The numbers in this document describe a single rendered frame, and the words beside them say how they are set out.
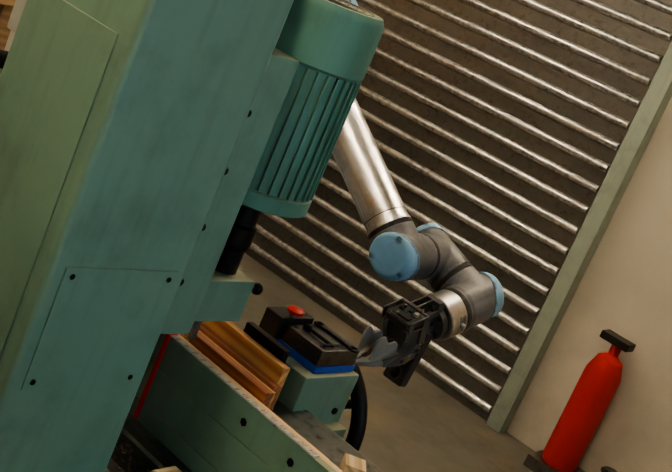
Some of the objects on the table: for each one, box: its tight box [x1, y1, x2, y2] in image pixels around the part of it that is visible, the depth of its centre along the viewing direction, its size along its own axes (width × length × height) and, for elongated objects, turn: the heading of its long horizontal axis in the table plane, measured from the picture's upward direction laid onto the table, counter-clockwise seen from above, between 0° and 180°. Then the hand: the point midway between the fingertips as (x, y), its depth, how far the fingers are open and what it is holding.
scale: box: [171, 335, 320, 458], centre depth 172 cm, size 50×1×1 cm, turn 172°
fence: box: [150, 334, 337, 472], centre depth 173 cm, size 60×2×6 cm, turn 172°
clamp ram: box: [243, 322, 291, 364], centre depth 184 cm, size 9×8×9 cm
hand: (356, 362), depth 210 cm, fingers closed
